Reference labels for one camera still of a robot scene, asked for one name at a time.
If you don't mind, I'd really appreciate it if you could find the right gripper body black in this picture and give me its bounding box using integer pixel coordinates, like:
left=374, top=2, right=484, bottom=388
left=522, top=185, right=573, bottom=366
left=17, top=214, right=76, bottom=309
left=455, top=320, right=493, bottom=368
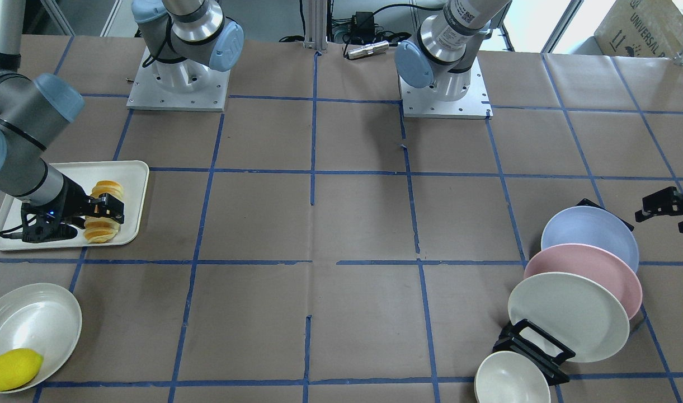
left=0, top=178, right=123, bottom=244

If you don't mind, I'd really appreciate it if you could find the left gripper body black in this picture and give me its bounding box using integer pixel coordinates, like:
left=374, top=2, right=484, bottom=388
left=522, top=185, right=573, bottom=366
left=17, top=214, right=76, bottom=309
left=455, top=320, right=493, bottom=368
left=642, top=186, right=683, bottom=217

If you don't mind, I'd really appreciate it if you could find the striped orange bread roll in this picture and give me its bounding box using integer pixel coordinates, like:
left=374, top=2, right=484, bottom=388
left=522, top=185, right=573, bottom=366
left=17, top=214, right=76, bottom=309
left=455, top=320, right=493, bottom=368
left=83, top=180, right=124, bottom=243

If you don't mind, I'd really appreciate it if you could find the blue plate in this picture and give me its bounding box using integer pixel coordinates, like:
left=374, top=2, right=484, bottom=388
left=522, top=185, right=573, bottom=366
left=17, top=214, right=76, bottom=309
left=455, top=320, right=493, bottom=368
left=540, top=205, right=639, bottom=273

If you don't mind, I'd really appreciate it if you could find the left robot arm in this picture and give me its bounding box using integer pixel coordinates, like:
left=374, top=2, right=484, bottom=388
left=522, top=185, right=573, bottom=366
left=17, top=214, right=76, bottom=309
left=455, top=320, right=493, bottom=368
left=395, top=1, right=509, bottom=118

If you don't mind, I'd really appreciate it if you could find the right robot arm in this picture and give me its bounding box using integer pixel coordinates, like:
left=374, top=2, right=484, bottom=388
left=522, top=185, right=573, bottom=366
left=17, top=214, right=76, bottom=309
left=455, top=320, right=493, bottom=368
left=0, top=1, right=244, bottom=244

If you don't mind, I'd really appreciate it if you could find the pink plate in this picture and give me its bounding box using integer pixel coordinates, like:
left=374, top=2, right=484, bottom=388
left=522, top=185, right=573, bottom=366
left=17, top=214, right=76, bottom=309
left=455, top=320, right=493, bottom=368
left=524, top=243, right=643, bottom=319

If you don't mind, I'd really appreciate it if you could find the cream white plate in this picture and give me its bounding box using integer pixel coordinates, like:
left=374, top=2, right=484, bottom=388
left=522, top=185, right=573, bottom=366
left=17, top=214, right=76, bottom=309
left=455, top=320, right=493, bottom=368
left=507, top=272, right=630, bottom=363

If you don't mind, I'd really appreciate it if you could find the white rectangular tray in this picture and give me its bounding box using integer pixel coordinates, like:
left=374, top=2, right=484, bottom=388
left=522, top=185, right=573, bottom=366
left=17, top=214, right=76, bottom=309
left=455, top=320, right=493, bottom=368
left=0, top=160, right=149, bottom=251

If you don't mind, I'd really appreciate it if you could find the shallow white bowl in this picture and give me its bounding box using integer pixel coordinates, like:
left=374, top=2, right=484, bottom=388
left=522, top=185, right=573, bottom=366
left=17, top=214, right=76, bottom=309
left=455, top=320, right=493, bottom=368
left=0, top=283, right=83, bottom=395

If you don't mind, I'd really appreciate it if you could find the yellow lemon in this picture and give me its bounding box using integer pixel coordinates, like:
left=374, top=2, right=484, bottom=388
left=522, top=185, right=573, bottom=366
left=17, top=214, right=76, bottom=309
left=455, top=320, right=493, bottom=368
left=0, top=349, right=44, bottom=392

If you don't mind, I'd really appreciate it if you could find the black dish rack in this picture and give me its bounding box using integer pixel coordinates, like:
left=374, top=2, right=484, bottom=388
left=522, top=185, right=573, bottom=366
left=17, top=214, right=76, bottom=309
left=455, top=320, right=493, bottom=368
left=493, top=199, right=606, bottom=385

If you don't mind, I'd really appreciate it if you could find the cardboard box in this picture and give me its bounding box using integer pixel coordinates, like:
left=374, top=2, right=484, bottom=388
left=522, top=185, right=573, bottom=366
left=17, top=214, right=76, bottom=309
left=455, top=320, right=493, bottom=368
left=594, top=1, right=683, bottom=57

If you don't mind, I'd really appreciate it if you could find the small cream bowl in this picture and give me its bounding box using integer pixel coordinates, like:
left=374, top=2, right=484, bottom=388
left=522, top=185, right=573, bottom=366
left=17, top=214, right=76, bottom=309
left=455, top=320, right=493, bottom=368
left=474, top=350, right=551, bottom=402

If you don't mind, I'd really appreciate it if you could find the silver metal cylinder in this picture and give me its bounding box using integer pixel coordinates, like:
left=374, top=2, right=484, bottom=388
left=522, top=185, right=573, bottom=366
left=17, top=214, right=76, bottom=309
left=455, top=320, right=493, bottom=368
left=345, top=40, right=390, bottom=60

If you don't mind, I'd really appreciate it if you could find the black power adapter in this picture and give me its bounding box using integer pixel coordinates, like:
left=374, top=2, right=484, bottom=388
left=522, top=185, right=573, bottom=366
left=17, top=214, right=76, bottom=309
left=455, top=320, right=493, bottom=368
left=350, top=11, right=375, bottom=36

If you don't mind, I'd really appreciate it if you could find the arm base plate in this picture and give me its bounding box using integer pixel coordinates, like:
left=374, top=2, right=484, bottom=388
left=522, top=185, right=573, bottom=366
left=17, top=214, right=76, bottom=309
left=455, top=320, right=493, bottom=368
left=398, top=59, right=494, bottom=119
left=126, top=60, right=230, bottom=112

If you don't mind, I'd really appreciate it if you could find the aluminium frame post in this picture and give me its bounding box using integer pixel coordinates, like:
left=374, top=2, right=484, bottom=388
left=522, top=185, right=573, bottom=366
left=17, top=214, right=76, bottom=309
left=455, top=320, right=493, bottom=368
left=302, top=0, right=331, bottom=54

